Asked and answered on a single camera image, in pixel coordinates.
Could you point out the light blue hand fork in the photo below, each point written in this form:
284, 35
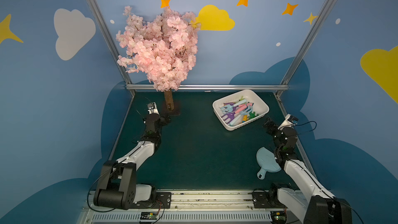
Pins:
229, 109

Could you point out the left diagonal aluminium frame bar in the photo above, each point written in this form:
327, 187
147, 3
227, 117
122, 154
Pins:
93, 5

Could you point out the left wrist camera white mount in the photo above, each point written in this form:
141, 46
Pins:
152, 108

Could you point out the pink cherry blossom tree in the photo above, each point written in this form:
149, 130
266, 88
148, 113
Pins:
164, 49

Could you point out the white plastic storage box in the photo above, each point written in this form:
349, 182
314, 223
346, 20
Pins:
258, 106

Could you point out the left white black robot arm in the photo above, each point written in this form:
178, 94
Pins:
117, 187

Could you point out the purple rake pink handle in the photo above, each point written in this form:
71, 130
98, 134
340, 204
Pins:
232, 118

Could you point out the right green circuit board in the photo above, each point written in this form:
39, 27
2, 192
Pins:
278, 217

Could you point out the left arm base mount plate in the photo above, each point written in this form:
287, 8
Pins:
161, 199

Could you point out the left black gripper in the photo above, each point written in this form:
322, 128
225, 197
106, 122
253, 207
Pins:
163, 120

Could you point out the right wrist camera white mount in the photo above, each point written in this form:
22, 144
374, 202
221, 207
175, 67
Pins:
289, 121

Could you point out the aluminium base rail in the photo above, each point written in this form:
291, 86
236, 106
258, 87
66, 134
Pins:
191, 207

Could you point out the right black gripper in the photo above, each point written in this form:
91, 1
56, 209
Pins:
270, 127

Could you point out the right diagonal aluminium frame bar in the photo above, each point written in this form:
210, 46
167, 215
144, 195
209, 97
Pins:
316, 27

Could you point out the horizontal aluminium frame bar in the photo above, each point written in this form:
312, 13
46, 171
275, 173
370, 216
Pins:
213, 87

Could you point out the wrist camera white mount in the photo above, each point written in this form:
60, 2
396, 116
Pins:
152, 108
289, 121

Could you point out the light blue leaf-shaped plate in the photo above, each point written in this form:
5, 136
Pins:
267, 162

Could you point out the green circuit board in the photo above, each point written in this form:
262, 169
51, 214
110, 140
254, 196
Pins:
278, 217
148, 216

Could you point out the diagonal aluminium frame bar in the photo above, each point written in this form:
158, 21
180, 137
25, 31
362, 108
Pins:
93, 5
316, 27

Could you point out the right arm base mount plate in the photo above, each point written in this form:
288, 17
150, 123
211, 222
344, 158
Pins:
265, 199

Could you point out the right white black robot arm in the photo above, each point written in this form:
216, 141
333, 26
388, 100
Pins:
318, 206

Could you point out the left green circuit board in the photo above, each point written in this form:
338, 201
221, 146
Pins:
148, 216

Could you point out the purple fork pink handle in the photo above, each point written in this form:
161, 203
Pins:
226, 105

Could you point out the green rake wooden handle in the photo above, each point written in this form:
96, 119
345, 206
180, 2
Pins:
250, 116

